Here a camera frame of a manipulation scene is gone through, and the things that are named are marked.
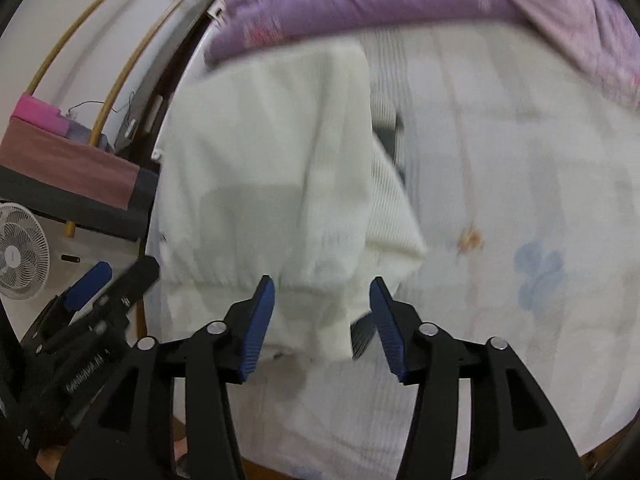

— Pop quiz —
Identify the wooden ballet barre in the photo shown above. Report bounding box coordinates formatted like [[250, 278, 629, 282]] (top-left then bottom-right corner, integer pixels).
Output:
[[27, 0, 233, 241]]

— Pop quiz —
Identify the white standing fan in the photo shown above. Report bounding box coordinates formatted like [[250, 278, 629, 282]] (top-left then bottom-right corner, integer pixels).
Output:
[[0, 202, 52, 302]]

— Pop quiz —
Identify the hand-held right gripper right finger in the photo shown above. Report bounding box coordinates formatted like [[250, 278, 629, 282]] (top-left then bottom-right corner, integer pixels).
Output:
[[369, 276, 586, 480]]

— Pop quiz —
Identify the bed with pale floral sheet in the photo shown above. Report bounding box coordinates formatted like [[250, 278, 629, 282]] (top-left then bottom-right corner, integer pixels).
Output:
[[140, 20, 640, 471]]

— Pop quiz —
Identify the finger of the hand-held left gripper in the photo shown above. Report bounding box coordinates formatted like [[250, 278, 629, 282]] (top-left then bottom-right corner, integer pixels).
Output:
[[62, 261, 114, 313], [95, 256, 161, 321]]

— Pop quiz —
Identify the white button-up jacket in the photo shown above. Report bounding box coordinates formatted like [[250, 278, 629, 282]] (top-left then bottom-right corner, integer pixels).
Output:
[[150, 40, 430, 363]]

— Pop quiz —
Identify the grey checkered cloth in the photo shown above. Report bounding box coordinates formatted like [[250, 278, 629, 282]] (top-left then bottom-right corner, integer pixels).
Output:
[[350, 112, 407, 361]]

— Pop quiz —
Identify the pink and grey towel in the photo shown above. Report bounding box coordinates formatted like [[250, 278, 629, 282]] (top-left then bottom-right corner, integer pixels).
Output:
[[0, 94, 162, 241]]

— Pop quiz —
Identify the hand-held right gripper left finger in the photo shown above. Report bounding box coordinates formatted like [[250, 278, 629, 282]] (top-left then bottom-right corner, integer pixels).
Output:
[[55, 275, 277, 480]]

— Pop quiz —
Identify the purple floral quilt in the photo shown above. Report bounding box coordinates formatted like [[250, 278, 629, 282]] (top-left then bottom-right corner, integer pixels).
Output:
[[205, 0, 640, 111]]

